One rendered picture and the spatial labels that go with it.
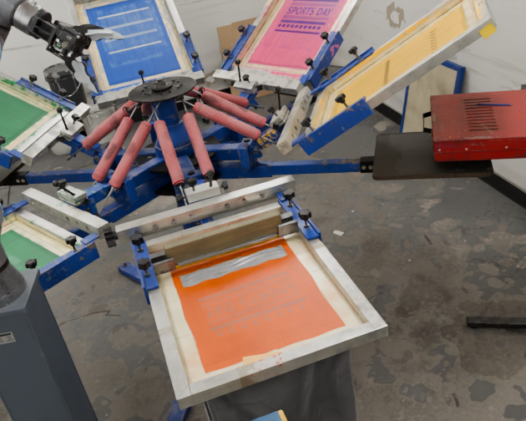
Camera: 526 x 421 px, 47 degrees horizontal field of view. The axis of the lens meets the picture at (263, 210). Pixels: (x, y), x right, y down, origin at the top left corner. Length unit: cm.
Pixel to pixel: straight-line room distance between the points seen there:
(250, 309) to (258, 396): 25
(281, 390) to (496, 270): 197
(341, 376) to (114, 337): 182
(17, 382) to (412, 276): 223
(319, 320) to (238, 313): 25
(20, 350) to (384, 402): 161
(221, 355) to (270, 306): 23
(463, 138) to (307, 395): 111
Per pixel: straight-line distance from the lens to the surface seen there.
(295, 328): 176
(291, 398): 188
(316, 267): 197
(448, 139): 237
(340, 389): 193
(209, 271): 203
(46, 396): 194
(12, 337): 181
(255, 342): 175
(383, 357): 301
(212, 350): 175
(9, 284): 176
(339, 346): 166
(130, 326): 349
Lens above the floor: 213
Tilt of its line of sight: 30 degrees down
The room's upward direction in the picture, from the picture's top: 10 degrees counter-clockwise
